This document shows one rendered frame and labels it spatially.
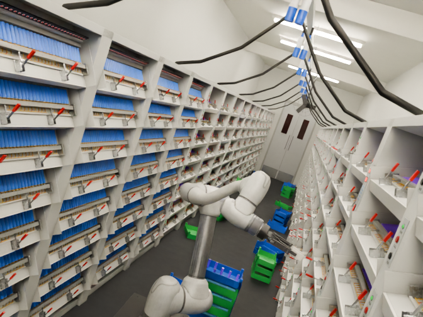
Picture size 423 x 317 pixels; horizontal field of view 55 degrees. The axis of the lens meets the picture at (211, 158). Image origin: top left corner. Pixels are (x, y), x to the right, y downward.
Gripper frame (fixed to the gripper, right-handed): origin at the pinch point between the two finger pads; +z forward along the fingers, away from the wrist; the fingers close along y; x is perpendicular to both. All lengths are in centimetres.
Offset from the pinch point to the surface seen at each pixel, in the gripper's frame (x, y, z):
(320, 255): 6, 47, 18
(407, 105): -74, -45, -4
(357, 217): -31.9, -22.6, 7.9
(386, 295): -29, -94, 8
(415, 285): -34, -94, 12
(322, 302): 5.0, -22.5, 15.9
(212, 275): 69, 82, -27
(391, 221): -37.5, -22.6, 19.1
